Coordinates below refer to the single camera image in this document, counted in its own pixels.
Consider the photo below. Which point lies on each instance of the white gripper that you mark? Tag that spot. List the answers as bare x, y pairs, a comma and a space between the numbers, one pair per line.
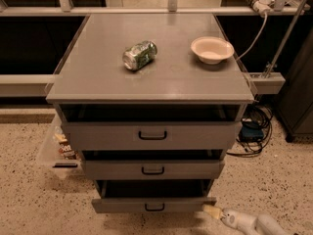
233, 218

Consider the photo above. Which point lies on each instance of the grey bottom drawer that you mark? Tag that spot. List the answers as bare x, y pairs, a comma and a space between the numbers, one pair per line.
170, 195

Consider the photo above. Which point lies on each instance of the grey drawer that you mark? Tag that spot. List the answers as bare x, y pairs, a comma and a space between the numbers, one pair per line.
92, 136
170, 195
152, 164

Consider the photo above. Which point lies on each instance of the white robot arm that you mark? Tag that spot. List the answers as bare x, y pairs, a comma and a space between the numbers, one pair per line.
266, 225

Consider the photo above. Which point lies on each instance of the grey drawer cabinet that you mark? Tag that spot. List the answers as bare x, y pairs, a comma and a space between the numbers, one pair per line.
95, 86

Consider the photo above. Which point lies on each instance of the grey middle drawer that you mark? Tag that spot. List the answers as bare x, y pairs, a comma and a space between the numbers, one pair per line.
152, 164

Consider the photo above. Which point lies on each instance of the grey top drawer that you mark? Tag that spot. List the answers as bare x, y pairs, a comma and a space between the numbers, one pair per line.
92, 136

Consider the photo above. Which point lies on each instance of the blue box on floor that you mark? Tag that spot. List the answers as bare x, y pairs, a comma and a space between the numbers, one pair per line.
251, 132

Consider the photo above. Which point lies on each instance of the dark grey side cabinet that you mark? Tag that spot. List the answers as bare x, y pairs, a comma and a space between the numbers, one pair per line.
294, 104

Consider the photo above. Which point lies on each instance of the white paper bowl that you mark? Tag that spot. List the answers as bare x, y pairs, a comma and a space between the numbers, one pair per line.
212, 50

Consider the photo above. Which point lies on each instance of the brown snack packet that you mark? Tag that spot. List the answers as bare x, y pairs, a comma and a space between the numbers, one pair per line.
66, 151

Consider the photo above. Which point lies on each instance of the metal diagonal rod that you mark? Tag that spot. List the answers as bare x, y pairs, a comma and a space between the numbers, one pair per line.
270, 66

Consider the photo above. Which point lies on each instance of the clear plastic snack bin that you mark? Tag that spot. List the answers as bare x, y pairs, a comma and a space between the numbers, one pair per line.
50, 157

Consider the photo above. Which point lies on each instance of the green soda can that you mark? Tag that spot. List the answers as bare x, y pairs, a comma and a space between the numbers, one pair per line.
139, 55

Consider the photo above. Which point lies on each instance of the white power strip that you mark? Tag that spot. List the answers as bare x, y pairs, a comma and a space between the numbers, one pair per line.
262, 7

